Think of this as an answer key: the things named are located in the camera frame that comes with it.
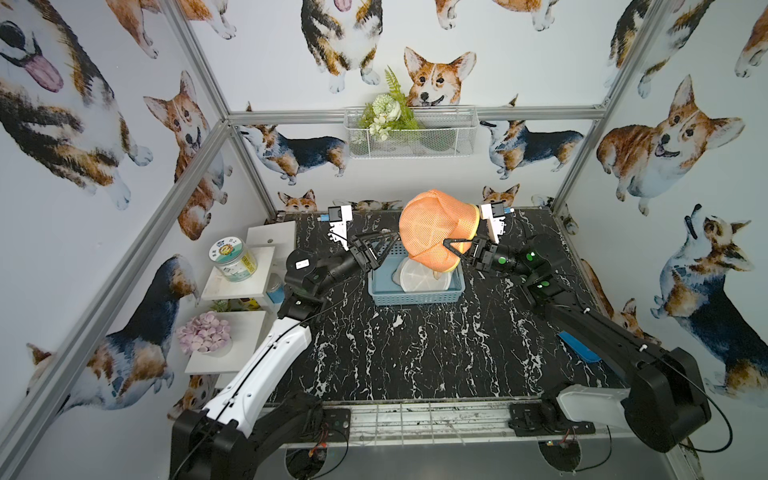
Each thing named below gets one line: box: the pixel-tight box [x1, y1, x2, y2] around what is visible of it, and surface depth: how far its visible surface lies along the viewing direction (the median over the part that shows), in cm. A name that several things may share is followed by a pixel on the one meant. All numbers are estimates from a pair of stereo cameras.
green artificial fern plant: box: [358, 65, 420, 141], surface depth 82 cm
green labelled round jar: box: [208, 236, 258, 283], surface depth 73 cm
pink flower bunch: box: [176, 311, 231, 352], surface depth 65 cm
